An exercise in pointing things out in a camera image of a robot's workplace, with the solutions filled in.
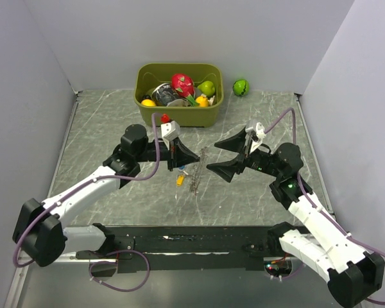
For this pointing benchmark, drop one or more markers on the red dragon fruit toy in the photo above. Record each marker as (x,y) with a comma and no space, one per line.
(183,85)

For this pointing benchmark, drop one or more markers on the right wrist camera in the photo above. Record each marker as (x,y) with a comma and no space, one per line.
(255,135)

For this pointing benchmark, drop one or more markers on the yellow lemon toy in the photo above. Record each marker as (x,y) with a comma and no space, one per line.
(148,103)
(202,101)

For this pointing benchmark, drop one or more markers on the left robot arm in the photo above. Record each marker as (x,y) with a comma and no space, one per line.
(42,230)

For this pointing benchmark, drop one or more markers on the green watermelon toy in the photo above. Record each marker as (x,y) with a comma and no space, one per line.
(241,87)

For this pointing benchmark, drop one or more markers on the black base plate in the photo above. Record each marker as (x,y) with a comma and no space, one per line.
(182,248)

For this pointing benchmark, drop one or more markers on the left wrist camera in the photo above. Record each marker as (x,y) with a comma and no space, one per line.
(170,131)

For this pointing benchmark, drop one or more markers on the olive green plastic bin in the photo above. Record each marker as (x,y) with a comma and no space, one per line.
(150,76)

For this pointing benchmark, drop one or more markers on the yellow lemon toy right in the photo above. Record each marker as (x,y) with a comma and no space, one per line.
(202,101)

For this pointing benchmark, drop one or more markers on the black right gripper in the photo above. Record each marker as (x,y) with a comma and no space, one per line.
(227,169)

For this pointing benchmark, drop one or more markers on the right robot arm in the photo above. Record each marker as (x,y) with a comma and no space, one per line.
(351,272)

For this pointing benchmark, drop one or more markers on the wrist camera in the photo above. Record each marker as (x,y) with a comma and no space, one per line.
(255,135)
(170,131)

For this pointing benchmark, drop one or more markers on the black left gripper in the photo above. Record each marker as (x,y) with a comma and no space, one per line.
(179,154)

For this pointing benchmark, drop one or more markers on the green pear toy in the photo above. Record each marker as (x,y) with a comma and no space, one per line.
(207,88)

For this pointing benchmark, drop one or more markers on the yellow key tag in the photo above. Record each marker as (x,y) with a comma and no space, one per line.
(179,180)

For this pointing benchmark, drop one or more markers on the yellow lemon toy left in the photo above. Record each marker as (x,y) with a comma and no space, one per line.
(148,103)

